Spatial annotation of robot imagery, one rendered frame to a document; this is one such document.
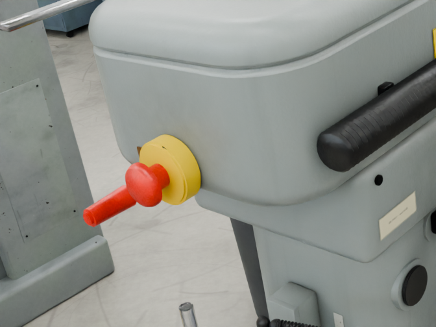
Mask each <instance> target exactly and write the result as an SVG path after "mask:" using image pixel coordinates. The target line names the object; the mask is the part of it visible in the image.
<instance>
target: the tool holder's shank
mask: <svg viewBox="0 0 436 327"><path fill-rule="evenodd" d="M179 312H180V316H181V319H182V324H183V327H199V326H198V323H197V318H196V314H195V310H194V307H193V304H191V303H190V302H185V303H183V304H181V305H180V306H179Z"/></svg>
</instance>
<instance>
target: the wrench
mask: <svg viewBox="0 0 436 327"><path fill-rule="evenodd" d="M92 1H95V0H61V1H57V2H55V3H52V4H50V5H47V6H43V7H41V8H38V9H36V10H32V11H30V12H27V13H24V14H22V15H19V16H16V17H14V18H10V19H8V20H5V21H2V22H0V30H2V31H6V32H12V31H14V30H17V29H20V28H22V27H26V26H27V25H31V24H33V23H36V22H38V21H41V20H44V19H47V18H49V17H52V16H55V15H57V14H60V13H63V12H66V11H68V10H71V9H73V8H76V7H78V6H82V5H85V4H87V3H90V2H92Z"/></svg>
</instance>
